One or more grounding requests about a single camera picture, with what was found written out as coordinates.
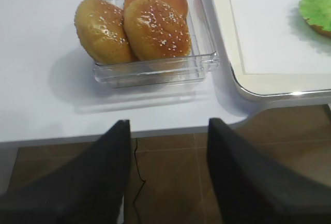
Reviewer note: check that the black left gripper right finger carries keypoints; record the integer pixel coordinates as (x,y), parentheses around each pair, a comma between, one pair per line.
(251,187)

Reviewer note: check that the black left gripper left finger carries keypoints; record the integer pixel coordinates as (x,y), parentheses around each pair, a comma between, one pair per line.
(88,189)

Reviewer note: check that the green lettuce leaf on bun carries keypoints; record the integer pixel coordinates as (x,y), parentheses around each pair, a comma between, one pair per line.
(316,12)

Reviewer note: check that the white metal tray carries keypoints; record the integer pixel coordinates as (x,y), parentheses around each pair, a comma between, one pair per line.
(300,89)

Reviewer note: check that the white paper sheet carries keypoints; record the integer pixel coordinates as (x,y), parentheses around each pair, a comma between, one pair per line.
(275,39)

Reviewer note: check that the sesame top bun left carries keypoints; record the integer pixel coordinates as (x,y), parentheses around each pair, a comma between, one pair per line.
(100,29)

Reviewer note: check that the sesame bun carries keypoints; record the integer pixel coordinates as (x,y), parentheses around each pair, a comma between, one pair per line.
(100,29)
(155,30)

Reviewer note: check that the sesame top bun right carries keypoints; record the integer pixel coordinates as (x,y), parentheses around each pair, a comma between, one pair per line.
(155,30)

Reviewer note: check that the clear bun container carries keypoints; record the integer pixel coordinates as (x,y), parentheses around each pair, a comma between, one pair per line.
(203,57)

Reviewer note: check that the bottom bun on tray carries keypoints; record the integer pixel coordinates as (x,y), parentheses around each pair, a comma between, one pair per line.
(320,30)

